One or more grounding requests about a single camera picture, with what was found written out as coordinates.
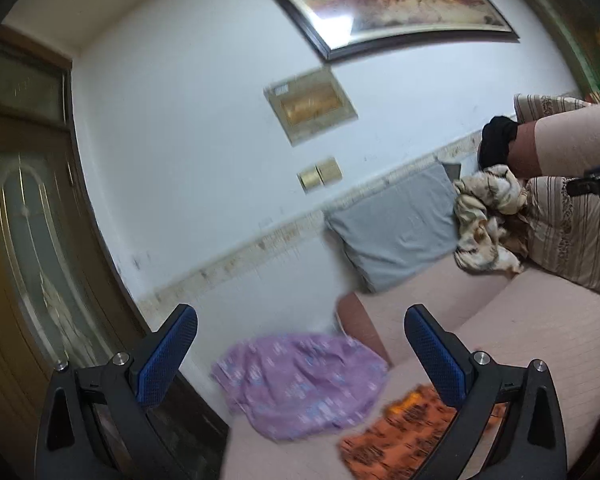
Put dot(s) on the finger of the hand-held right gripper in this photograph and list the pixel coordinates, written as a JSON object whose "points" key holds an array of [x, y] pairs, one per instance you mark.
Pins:
{"points": [[597, 182]]}

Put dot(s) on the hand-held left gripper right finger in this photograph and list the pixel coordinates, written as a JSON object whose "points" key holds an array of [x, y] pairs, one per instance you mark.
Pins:
{"points": [[435, 355]]}

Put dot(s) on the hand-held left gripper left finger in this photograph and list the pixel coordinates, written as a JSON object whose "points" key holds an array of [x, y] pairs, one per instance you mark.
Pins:
{"points": [[165, 355]]}

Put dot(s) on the orange black floral shirt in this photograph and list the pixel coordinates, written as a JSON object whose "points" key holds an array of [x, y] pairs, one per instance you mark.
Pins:
{"points": [[405, 425]]}

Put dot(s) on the purple floral garment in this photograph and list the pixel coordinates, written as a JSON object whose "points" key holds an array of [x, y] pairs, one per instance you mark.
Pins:
{"points": [[300, 385]]}

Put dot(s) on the large striped floral cushion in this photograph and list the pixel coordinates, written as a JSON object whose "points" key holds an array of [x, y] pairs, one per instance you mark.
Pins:
{"points": [[580, 240]]}

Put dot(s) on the small striped floral cushion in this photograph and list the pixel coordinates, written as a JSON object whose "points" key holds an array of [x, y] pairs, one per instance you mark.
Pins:
{"points": [[550, 106]]}

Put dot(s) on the beige pink sofa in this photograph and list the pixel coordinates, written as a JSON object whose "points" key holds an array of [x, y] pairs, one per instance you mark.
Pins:
{"points": [[530, 335]]}

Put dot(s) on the black cloth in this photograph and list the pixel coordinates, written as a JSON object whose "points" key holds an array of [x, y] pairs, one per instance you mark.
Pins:
{"points": [[497, 140]]}

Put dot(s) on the beige floral blanket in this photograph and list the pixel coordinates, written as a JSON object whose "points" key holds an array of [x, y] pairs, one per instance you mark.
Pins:
{"points": [[485, 220]]}

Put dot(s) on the grey pillow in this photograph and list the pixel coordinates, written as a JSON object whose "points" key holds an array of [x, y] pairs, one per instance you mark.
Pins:
{"points": [[395, 230]]}

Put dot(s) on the dark grey cushion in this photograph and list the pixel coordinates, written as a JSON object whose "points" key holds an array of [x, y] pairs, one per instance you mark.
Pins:
{"points": [[451, 170]]}

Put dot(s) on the wooden door with glass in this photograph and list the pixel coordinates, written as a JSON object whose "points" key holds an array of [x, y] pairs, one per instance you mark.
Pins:
{"points": [[30, 235]]}

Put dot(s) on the beige wall switch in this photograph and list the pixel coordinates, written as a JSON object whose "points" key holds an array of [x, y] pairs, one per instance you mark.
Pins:
{"points": [[329, 170], [310, 180]]}

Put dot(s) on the beige wall panel box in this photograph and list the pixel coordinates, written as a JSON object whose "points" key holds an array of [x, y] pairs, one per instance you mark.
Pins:
{"points": [[310, 105]]}

